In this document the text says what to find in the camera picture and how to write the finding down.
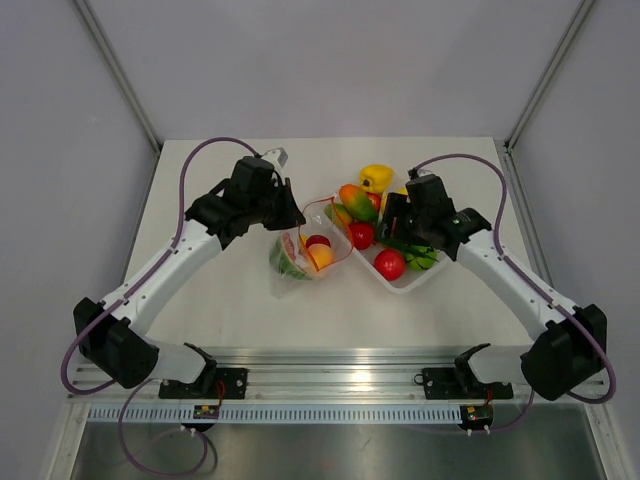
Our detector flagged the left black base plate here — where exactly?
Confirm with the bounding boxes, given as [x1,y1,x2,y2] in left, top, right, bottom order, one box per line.
[158,367,249,400]

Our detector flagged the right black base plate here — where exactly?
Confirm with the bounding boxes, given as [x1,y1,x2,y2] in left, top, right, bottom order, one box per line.
[413,367,514,401]

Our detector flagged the watermelon slice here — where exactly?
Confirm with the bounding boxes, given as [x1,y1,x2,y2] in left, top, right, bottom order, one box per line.
[269,232,312,280]

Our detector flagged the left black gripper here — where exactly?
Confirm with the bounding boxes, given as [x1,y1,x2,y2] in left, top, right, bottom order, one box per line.
[248,177,306,231]

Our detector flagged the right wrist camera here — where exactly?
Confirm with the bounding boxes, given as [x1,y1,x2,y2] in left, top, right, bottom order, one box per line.
[408,167,434,180]

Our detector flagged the red apple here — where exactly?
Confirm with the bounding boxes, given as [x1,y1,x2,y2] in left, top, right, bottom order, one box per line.
[349,222,375,251]

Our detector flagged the peach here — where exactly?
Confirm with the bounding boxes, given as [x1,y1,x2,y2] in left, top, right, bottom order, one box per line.
[307,244,334,271]

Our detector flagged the white slotted cable duct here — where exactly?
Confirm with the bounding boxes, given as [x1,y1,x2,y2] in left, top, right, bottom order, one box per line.
[88,403,462,425]

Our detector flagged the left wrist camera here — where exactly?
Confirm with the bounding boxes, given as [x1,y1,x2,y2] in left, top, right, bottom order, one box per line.
[261,147,288,169]

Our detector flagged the red strawberry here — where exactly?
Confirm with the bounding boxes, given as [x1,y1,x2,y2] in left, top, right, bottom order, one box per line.
[305,235,331,248]

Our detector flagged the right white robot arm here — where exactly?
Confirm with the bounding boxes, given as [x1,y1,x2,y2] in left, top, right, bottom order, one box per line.
[381,174,609,401]

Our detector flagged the right frame post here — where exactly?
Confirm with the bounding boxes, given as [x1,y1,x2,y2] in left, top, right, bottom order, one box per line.
[503,0,599,151]

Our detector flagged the orange green mango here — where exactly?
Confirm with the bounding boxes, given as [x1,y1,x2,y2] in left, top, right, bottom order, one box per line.
[339,184,378,222]

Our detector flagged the frame post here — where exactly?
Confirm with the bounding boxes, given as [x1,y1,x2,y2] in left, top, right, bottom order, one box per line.
[74,0,162,154]
[503,0,599,151]

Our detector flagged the aluminium rail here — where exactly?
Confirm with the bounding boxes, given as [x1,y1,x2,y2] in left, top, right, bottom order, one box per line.
[67,347,610,404]

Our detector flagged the yellow bell pepper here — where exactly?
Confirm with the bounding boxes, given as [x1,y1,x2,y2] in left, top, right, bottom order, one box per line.
[359,164,394,194]

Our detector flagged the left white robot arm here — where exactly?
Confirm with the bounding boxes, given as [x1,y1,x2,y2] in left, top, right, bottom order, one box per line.
[73,148,305,398]

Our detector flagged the clear zip bag orange zipper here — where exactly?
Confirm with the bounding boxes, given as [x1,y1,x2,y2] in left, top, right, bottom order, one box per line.
[268,194,355,298]

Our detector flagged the red tomato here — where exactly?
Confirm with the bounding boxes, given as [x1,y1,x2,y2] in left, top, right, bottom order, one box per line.
[374,248,406,282]

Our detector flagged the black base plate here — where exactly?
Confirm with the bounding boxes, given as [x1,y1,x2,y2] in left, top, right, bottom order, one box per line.
[158,367,249,400]
[413,367,514,401]

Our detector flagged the left frame post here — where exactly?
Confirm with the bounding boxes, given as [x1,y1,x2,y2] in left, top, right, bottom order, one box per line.
[74,0,162,154]

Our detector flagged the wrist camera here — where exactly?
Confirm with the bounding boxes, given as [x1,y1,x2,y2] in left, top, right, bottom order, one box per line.
[408,167,434,180]
[261,147,288,169]

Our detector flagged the green chives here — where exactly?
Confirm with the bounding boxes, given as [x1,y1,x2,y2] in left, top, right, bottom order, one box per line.
[376,237,414,256]

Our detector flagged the white plastic basket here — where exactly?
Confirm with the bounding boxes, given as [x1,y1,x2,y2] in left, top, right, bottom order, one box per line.
[336,167,448,294]

